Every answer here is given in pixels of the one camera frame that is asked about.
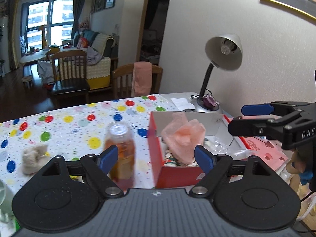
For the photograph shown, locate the clear plastic bag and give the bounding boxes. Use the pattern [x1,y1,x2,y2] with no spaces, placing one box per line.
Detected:
[203,127,253,161]

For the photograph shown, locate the orange tea bottle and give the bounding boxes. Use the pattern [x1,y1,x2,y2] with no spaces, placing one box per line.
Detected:
[104,121,135,190]

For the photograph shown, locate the Christmas print white socks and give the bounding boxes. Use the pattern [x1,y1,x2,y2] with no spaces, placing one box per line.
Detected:
[161,140,198,167]

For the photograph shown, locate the right hand blue glove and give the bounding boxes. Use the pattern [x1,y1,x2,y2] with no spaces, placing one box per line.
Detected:
[291,149,314,186]

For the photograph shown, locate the pink patterned paper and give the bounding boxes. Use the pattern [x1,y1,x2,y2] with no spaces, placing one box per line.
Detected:
[242,137,289,171]

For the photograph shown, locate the red cardboard box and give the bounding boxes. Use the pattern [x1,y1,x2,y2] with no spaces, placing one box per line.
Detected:
[147,111,253,188]

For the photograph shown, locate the balloon print tablecloth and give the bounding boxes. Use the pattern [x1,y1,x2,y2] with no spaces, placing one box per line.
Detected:
[1,94,177,193]

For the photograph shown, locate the beige knitted sock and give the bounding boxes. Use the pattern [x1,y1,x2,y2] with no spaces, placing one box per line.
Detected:
[21,144,50,175]

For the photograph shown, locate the silver desk lamp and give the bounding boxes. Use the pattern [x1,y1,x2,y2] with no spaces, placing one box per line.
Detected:
[191,34,243,113]

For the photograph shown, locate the wooden chair with towel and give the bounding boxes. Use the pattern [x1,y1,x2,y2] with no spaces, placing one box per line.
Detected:
[112,63,163,99]

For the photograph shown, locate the pale green bowl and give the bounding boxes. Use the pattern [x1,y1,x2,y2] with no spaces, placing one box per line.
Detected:
[0,181,14,223]

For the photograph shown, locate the pink towel on chair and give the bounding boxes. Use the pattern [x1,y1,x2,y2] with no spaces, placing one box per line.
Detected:
[131,62,152,97]

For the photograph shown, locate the dark wooden chair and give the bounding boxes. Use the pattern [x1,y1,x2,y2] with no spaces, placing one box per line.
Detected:
[51,49,90,104]

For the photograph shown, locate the sofa with cream cover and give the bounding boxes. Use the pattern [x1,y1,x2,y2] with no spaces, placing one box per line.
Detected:
[60,29,118,91]

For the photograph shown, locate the small wooden stool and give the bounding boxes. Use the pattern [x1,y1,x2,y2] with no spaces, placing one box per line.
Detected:
[21,75,34,89]

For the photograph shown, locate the round coffee table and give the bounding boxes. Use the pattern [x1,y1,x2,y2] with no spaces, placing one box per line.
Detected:
[19,49,50,65]

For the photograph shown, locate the window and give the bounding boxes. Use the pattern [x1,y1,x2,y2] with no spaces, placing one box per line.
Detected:
[20,0,74,49]

